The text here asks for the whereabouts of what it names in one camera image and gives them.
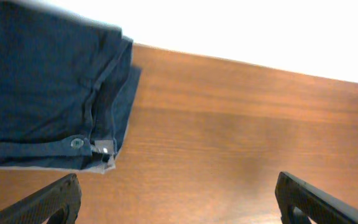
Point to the navy blue shorts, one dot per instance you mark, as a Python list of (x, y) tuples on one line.
[(55, 69)]

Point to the folded grey shorts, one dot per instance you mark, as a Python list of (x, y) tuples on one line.
[(60, 146)]

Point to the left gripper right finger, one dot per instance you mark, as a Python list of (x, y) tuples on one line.
[(301, 202)]

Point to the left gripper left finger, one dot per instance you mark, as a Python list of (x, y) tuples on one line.
[(57, 203)]

